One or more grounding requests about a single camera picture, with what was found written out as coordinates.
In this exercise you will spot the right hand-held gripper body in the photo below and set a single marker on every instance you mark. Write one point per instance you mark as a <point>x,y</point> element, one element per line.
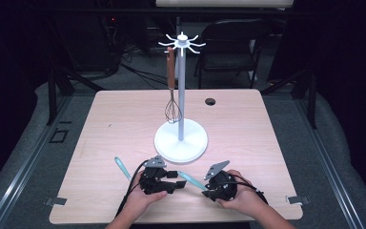
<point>224,187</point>

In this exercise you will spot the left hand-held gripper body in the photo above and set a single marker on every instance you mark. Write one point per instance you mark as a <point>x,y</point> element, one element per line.
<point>154,184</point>

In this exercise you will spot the white utensil stand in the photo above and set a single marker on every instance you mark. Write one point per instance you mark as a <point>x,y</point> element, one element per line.
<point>181,143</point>

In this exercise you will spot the person's left hand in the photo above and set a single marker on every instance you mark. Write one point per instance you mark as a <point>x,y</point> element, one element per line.
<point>139,202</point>

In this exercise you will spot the person's right hand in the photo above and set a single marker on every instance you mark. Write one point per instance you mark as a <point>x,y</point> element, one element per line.
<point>246,200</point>

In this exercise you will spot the black folding chair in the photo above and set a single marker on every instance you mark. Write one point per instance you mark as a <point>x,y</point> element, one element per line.
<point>232,41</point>

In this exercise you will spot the grey metal table bracket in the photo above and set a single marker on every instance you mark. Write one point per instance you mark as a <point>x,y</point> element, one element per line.
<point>56,201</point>
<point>298,200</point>

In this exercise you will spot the aluminium floor rail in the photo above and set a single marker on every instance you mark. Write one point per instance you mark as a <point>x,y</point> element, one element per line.
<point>22,165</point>
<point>327,165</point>

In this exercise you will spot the black metal frame stand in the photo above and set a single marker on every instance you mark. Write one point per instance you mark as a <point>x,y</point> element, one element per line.
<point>52,95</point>
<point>313,101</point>

